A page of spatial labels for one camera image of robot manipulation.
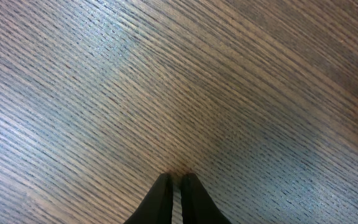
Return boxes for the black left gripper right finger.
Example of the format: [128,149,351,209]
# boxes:
[180,173,231,224]

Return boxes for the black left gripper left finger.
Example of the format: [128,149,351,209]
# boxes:
[124,173,173,224]

